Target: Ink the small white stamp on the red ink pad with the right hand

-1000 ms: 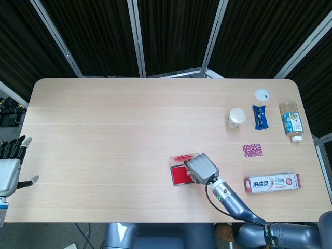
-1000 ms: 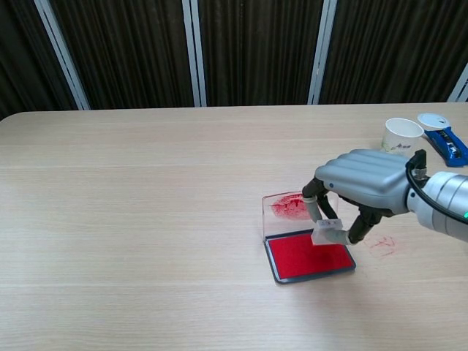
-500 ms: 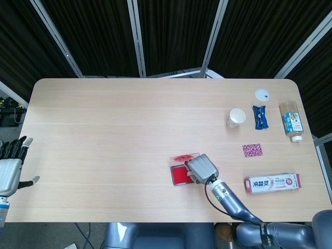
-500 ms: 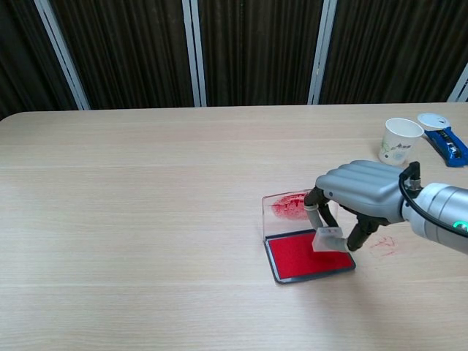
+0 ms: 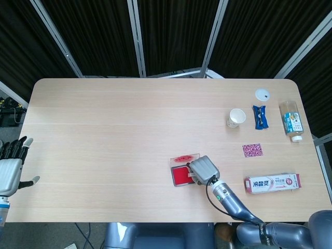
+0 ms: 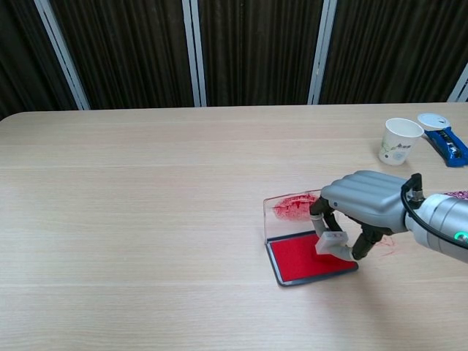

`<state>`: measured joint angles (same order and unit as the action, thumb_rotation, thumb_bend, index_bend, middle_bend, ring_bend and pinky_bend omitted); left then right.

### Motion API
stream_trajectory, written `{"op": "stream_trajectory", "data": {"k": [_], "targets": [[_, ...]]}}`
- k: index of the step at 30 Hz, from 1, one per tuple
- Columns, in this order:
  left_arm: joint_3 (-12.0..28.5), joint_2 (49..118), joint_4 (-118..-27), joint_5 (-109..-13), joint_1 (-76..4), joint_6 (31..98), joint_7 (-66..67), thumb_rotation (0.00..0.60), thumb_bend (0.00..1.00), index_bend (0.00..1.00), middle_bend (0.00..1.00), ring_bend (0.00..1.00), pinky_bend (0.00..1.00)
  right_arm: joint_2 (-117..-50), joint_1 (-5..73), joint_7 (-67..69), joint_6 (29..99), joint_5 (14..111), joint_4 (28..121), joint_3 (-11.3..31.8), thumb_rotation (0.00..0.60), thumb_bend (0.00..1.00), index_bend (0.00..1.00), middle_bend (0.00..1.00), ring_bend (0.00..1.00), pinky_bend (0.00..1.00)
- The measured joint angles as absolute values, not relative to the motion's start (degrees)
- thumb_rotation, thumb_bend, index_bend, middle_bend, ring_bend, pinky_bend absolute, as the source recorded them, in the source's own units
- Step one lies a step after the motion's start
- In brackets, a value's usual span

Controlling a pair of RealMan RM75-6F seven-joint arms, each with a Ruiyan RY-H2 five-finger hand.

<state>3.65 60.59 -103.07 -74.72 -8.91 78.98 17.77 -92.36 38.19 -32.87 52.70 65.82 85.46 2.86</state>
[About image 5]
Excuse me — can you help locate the black equipment with cables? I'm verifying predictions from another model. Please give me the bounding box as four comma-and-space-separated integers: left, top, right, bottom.
0, 96, 27, 128

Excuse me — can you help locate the white pink toothpaste box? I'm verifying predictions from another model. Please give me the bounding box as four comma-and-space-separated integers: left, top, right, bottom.
243, 173, 302, 196

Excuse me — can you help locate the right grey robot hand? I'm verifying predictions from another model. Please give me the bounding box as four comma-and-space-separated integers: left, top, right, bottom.
187, 155, 222, 186

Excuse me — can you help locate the white paper cup green print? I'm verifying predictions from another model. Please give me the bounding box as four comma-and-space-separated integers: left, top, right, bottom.
227, 108, 246, 129

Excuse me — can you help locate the red ink pad clear lid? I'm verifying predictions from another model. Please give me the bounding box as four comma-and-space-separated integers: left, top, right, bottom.
170, 153, 202, 187

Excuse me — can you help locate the purple patterned card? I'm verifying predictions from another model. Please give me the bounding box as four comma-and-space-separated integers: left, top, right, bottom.
242, 143, 265, 158

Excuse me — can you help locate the black curtain panel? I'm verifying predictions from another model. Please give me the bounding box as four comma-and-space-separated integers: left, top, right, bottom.
209, 0, 329, 78
0, 0, 78, 104
41, 0, 142, 78
285, 33, 332, 140
136, 0, 221, 77

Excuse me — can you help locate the round white plastic cup lid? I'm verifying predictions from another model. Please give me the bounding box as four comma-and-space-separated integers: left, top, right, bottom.
254, 88, 271, 102

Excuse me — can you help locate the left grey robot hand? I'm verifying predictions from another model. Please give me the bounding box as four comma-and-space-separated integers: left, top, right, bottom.
0, 136, 41, 197

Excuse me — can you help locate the blue-grey robot torso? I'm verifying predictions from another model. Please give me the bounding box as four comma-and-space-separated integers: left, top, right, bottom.
103, 222, 216, 249

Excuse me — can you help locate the clear plastic drink bottle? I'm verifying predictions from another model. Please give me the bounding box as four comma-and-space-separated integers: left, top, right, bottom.
278, 100, 305, 143

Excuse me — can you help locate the grey partition frame post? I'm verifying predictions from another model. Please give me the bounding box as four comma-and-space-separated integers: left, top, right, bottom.
126, 0, 147, 78
30, 0, 84, 78
0, 80, 30, 110
199, 0, 227, 78
313, 134, 332, 204
274, 10, 332, 79

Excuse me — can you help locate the blue snack wrapper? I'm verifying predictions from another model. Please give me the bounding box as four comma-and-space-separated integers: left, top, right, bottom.
252, 104, 270, 130

